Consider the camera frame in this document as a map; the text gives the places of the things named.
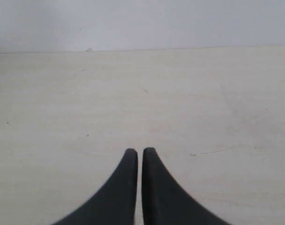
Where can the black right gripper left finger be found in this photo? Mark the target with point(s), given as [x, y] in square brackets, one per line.
[114, 203]

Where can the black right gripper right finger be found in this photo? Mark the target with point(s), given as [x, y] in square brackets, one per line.
[165, 202]

